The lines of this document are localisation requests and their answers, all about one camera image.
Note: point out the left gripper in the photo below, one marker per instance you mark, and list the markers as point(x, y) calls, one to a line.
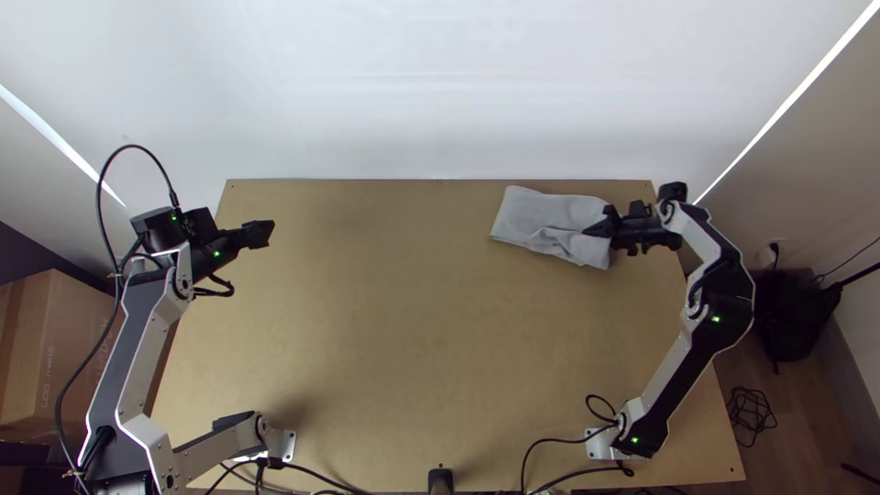
point(251, 235)

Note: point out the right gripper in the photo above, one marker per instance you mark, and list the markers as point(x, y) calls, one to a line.
point(646, 237)

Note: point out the grey t-shirt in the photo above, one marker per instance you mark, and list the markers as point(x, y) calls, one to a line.
point(550, 223)

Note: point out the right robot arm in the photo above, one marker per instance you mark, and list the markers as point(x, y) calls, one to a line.
point(715, 323)

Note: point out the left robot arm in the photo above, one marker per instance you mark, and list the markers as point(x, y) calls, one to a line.
point(141, 344)

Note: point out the black bag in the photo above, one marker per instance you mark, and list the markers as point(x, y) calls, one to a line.
point(790, 316)

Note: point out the brown cardboard box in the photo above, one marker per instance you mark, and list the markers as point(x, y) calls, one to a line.
point(41, 344)

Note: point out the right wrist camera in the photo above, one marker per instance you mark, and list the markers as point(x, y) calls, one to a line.
point(639, 208)

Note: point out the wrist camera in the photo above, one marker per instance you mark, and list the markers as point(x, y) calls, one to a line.
point(639, 208)
point(199, 221)

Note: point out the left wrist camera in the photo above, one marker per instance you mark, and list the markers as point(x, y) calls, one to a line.
point(199, 221)

